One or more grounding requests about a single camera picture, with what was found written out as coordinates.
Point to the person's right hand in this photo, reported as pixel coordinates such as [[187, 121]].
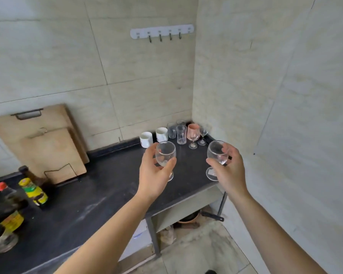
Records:
[[233, 176]]

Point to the person's left hand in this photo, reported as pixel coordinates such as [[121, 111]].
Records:
[[151, 179]]

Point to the person's left thumb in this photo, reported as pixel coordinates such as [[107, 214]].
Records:
[[169, 166]]

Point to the person's right thumb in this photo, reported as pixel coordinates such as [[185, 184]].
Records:
[[213, 163]]

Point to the clear stemmed wine glass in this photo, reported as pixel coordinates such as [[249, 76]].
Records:
[[165, 152], [216, 152]]

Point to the person's right forearm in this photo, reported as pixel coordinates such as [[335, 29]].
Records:
[[271, 233]]

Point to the person's left forearm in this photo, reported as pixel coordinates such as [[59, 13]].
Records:
[[108, 239]]

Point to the small clear stemmed glass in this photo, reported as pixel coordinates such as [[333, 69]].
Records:
[[203, 133]]

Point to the white ceramic mug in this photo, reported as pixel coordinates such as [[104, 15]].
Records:
[[146, 139], [161, 134]]

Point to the tall clear ribbed glass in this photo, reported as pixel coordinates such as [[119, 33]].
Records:
[[181, 134]]

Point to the clear glass tumbler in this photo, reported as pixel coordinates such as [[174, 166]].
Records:
[[171, 130], [181, 122]]

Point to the pink stemmed wine glass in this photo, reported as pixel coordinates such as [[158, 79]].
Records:
[[193, 133]]

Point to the pale plastic bag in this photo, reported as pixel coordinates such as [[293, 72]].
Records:
[[167, 235]]

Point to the white cabinet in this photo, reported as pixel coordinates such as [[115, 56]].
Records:
[[135, 236]]

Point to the small wooden cutting board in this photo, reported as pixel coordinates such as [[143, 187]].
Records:
[[53, 154]]

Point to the yellow cap sauce bottle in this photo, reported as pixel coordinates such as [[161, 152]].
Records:
[[33, 192]]

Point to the dark bottle with black cap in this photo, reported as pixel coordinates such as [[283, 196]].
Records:
[[27, 173]]

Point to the large wooden cutting board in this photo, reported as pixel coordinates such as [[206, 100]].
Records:
[[25, 122]]

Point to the red cap dark sauce bottle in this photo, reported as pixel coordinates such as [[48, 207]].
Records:
[[7, 206]]

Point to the grey metal counter frame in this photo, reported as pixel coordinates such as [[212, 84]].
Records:
[[154, 233]]

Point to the white wall hook rack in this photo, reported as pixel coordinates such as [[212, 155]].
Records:
[[161, 31]]

